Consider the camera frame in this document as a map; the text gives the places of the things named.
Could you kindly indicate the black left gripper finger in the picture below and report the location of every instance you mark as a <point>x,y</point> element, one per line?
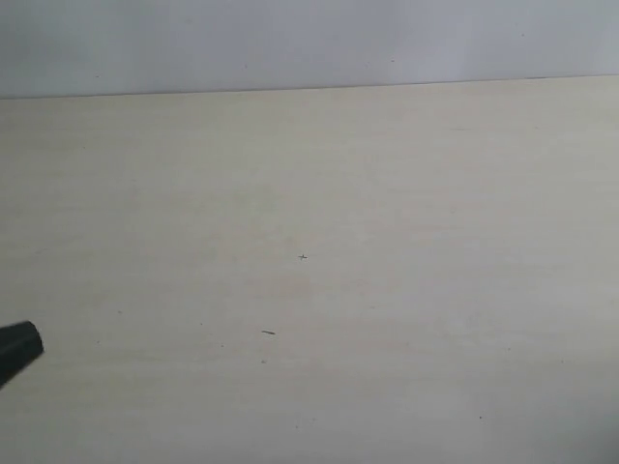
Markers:
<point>20,345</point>

